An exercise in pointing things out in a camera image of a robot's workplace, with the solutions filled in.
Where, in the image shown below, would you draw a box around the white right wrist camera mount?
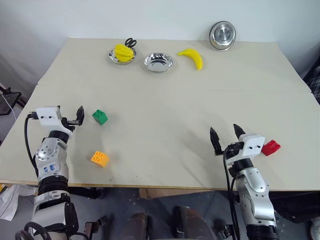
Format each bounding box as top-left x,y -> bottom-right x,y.
233,133 -> 266,161

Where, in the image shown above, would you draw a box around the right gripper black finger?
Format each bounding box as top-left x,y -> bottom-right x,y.
232,123 -> 247,139
209,126 -> 224,154

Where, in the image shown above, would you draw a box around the large round steel bowl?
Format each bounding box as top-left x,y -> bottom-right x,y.
208,20 -> 237,52

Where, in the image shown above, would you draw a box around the dark plaid cloth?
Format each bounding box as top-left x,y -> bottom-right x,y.
303,64 -> 320,106

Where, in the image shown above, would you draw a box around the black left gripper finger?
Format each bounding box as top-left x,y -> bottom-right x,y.
75,105 -> 86,126

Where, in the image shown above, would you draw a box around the black folding stand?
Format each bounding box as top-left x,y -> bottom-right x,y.
0,83 -> 29,117

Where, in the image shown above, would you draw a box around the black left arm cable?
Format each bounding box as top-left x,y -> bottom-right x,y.
23,111 -> 40,177

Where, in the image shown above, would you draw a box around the white plastic bag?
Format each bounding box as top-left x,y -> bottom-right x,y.
0,183 -> 39,222

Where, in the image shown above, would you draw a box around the small shiny steel plate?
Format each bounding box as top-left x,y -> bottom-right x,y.
107,47 -> 138,66

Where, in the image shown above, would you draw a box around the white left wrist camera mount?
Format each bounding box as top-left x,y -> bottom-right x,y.
35,105 -> 76,138

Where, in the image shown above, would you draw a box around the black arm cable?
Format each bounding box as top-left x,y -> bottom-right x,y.
222,146 -> 240,240
23,111 -> 40,177

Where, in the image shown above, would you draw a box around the yellow toy building block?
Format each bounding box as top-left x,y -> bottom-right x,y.
90,150 -> 110,169

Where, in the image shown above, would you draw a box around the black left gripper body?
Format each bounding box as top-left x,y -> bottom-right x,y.
60,116 -> 84,128

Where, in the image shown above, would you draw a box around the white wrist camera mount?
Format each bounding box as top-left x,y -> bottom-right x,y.
35,105 -> 76,138
233,133 -> 266,161

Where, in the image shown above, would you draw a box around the green toy building block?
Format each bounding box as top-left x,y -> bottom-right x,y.
91,108 -> 109,125

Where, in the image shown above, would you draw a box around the single yellow toy banana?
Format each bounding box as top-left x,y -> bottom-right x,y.
177,48 -> 204,72

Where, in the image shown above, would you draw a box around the shiny fluted steel bowl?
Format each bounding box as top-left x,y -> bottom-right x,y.
143,52 -> 174,74

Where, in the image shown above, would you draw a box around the yellow toy banana bunch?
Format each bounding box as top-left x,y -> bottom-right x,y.
113,43 -> 133,63

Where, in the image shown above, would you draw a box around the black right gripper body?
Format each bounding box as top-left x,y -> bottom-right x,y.
214,141 -> 245,163

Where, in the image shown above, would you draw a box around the red toy building block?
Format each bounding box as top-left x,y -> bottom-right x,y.
261,138 -> 282,157

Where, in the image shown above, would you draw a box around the thin white cable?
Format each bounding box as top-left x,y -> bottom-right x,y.
0,92 -> 17,121

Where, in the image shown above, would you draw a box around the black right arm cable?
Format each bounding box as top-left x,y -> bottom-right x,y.
222,146 -> 240,240

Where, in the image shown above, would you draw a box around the dark rounded shape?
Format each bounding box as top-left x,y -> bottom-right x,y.
126,212 -> 154,240
173,205 -> 214,240

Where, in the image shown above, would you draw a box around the black-handled scissors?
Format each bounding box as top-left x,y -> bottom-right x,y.
123,37 -> 138,48

